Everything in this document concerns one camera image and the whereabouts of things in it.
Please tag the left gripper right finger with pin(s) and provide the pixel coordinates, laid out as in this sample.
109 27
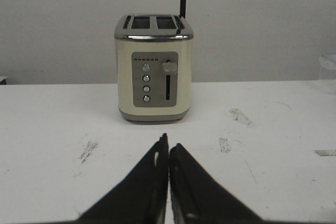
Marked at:
197 198

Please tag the cream two-slot toaster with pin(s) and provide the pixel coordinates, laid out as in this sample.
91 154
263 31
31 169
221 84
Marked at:
154 61

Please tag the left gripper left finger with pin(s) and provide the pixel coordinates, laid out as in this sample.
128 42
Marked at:
141 196

